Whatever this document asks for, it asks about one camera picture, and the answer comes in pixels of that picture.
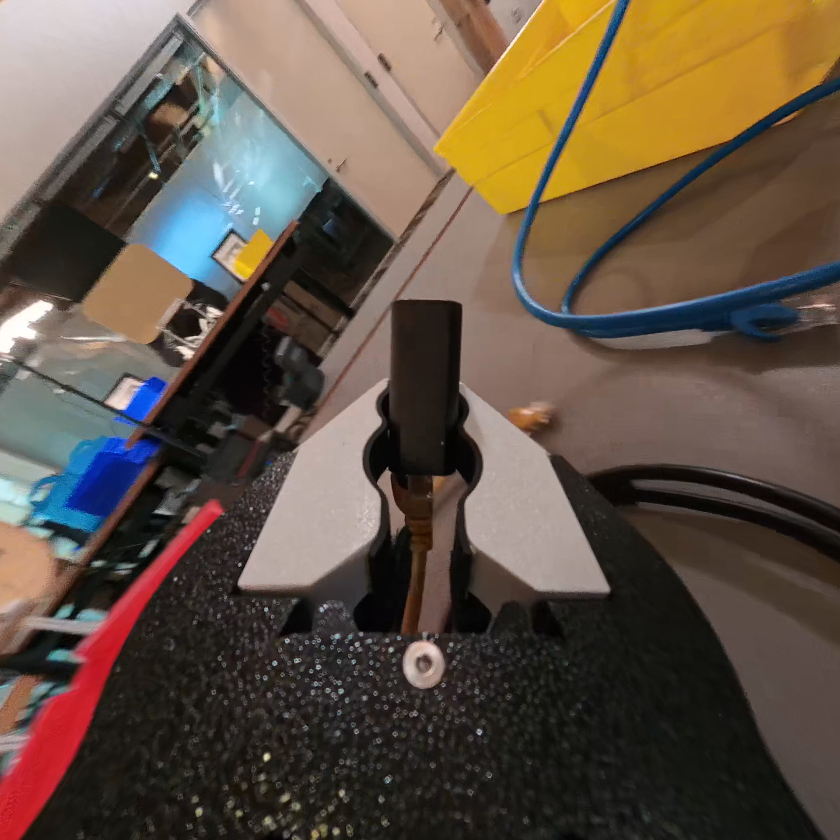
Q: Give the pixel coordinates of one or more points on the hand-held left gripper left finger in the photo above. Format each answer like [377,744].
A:
[308,525]

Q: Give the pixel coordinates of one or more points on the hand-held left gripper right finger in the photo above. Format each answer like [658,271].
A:
[538,525]

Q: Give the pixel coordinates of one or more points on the black ethernet splitter adapter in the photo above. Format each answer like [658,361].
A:
[426,394]

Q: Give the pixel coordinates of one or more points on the red plastic bin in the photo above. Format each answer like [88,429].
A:
[52,754]

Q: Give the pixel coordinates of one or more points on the yellow plastic bin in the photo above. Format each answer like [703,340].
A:
[689,85]

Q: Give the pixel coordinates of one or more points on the dark grey battery charger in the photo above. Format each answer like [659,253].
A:
[298,377]

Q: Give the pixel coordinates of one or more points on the stack of blue bins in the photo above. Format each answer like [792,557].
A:
[111,479]

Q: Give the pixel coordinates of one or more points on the cardboard box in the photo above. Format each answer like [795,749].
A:
[308,321]

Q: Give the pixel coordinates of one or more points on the blue plastic bin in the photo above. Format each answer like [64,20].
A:
[148,397]

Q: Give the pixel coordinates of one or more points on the blue tote bag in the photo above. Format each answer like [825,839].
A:
[52,499]

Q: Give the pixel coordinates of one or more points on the small yellow bin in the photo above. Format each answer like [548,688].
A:
[254,253]

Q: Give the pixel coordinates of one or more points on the plywood board on clear stand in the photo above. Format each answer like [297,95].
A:
[138,292]

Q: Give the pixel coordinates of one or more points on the glass office partition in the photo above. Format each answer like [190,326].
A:
[262,170]

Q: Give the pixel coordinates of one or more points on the black screen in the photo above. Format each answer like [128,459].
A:
[59,256]

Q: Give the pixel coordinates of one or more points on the white door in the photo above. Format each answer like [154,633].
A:
[420,39]
[295,79]

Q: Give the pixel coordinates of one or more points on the brown desk with black frame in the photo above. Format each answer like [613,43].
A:
[229,313]

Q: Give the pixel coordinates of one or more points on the black picture frame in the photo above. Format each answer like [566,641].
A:
[226,249]
[121,394]

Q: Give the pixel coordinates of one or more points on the wooden post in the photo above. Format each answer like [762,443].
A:
[472,33]

